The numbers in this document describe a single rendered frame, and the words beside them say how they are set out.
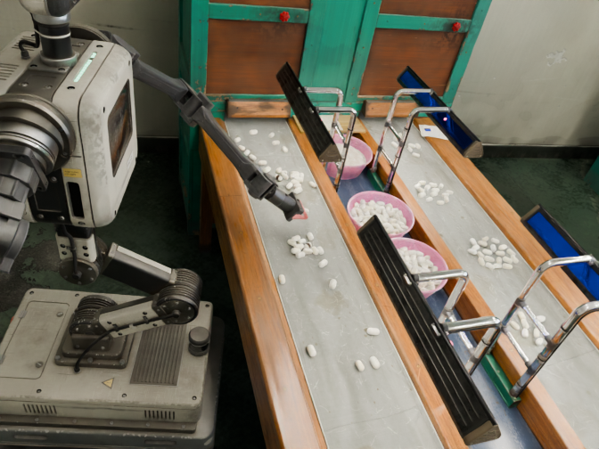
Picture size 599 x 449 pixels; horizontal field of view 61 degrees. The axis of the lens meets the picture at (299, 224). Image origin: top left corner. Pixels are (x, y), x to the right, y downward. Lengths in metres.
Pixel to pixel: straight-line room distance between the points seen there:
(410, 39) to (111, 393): 1.94
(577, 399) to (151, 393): 1.28
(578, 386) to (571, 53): 2.82
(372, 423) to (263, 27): 1.61
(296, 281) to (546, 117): 3.07
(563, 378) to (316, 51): 1.61
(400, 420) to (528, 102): 3.12
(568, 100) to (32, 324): 3.81
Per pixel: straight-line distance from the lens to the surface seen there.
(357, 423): 1.43
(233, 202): 1.90
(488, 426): 1.10
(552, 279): 2.06
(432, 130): 2.68
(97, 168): 1.14
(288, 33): 2.33
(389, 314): 1.64
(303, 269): 1.72
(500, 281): 1.96
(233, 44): 2.29
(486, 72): 3.85
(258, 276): 1.64
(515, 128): 4.28
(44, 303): 2.00
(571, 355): 1.87
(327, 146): 1.68
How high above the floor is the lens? 1.96
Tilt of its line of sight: 40 degrees down
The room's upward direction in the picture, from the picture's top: 11 degrees clockwise
